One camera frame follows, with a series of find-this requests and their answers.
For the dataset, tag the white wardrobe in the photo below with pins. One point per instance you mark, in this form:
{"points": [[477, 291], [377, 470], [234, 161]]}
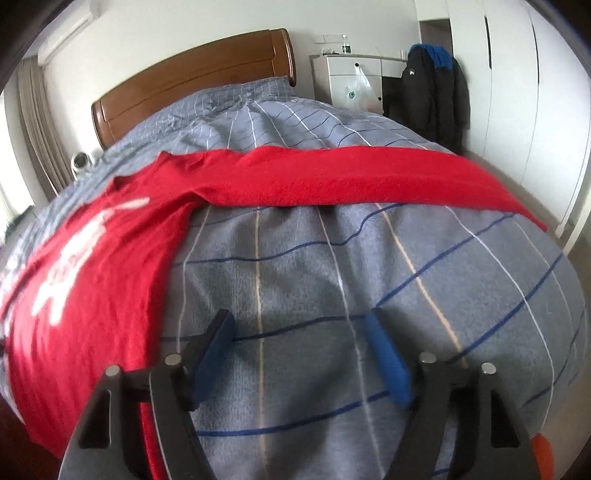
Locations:
{"points": [[512, 92]]}

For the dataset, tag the orange fleece blanket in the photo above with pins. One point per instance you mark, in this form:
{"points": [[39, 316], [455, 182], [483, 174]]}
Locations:
{"points": [[541, 454]]}

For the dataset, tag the white cabinet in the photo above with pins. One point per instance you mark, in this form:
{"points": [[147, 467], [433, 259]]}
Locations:
{"points": [[344, 81]]}

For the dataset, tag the beige curtain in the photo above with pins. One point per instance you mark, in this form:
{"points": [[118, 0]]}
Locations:
{"points": [[39, 129]]}

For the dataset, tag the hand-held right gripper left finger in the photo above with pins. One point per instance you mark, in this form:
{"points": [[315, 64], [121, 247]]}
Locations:
{"points": [[217, 344]]}

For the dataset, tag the wooden headboard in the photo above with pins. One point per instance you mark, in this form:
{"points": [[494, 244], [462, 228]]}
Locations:
{"points": [[184, 78]]}

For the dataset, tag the white air conditioner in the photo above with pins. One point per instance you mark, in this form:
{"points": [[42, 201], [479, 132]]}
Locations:
{"points": [[64, 30]]}

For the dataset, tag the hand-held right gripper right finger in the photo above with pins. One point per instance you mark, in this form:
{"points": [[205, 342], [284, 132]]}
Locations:
{"points": [[388, 353]]}

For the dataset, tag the grey plaid blanket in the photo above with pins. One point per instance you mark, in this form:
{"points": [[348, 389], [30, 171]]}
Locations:
{"points": [[332, 277]]}

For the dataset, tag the blue garment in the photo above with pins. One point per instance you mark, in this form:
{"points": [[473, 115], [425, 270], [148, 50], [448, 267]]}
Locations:
{"points": [[439, 55]]}

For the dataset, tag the clear plastic bag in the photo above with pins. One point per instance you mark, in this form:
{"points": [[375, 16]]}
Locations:
{"points": [[359, 86]]}

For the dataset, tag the black jacket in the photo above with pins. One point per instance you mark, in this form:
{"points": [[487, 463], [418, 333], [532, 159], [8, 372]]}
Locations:
{"points": [[427, 101]]}

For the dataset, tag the plaid pillow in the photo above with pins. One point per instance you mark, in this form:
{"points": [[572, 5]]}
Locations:
{"points": [[207, 99]]}

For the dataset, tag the red knit sweater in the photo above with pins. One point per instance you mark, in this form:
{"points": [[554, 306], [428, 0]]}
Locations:
{"points": [[295, 180]]}

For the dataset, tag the white round device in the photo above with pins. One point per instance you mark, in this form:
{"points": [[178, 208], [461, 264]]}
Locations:
{"points": [[81, 162]]}

